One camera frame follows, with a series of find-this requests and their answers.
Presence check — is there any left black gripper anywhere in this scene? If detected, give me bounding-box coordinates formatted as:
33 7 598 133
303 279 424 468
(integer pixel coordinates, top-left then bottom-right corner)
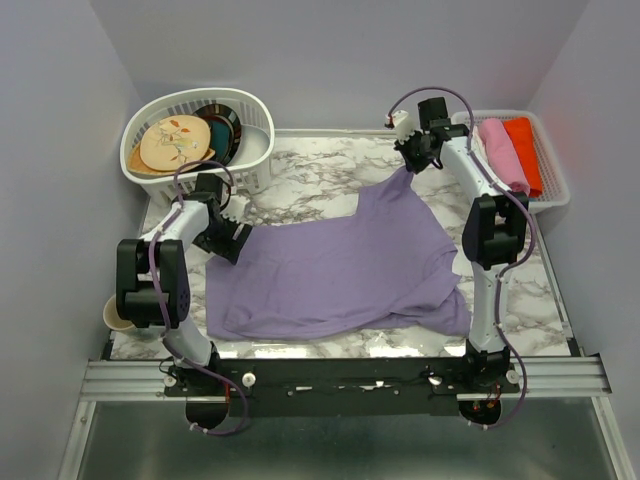
192 211 252 264

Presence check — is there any white oval dish basket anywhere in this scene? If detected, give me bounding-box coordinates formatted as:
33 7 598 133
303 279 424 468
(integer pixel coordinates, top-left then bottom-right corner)
118 87 276 208

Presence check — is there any purple t shirt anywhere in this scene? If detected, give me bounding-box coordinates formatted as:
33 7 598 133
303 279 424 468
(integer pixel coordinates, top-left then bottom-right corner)
205 168 471 340

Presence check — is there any white rectangular tray basket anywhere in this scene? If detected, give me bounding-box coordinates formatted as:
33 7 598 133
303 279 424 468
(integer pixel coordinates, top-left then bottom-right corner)
441 110 570 215

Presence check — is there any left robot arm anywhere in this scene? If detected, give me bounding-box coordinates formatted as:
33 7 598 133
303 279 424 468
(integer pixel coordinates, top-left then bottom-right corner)
115 173 252 395

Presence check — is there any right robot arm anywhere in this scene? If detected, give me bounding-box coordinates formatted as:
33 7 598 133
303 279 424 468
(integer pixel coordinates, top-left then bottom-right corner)
387 97 531 392

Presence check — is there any pink rolled t shirt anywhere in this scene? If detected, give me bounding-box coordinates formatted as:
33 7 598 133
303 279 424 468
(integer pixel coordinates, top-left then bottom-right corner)
478 118 530 194

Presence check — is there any dark teal plate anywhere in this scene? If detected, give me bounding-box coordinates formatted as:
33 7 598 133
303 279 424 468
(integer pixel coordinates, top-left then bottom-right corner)
207 118 234 165

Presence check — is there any orange rolled t shirt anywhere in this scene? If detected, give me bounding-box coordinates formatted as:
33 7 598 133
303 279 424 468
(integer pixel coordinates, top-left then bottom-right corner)
503 117 544 199

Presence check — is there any beige floral plate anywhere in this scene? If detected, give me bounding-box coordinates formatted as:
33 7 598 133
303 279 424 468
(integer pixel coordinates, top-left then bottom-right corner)
139 115 211 172

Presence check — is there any orange leaf shaped plate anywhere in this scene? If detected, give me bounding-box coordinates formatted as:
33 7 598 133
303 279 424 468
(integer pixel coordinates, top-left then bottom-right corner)
126 144 195 177

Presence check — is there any black rimmed plate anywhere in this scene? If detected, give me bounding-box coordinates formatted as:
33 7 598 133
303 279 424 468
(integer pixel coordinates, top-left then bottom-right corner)
194 103 242 161

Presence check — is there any beige cup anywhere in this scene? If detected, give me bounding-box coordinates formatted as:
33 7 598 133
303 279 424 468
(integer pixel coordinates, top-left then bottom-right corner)
102 295 136 334

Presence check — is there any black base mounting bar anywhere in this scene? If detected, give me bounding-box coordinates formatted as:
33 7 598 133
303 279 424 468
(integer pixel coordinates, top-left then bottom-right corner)
164 357 519 418

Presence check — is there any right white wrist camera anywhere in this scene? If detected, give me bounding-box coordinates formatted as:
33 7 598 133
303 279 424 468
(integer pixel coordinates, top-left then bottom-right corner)
385 110 415 143

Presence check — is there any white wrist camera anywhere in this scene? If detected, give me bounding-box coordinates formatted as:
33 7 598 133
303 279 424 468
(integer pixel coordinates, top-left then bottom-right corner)
385 110 415 143
222 195 253 224

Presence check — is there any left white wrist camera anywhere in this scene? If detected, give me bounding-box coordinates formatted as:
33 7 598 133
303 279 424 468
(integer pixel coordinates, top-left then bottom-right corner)
222 195 253 224

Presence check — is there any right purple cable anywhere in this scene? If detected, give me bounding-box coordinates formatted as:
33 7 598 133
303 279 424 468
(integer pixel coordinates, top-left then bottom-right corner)
384 87 539 430

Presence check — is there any aluminium rail frame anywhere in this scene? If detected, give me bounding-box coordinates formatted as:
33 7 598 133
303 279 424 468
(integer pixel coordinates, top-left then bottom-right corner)
80 356 611 402

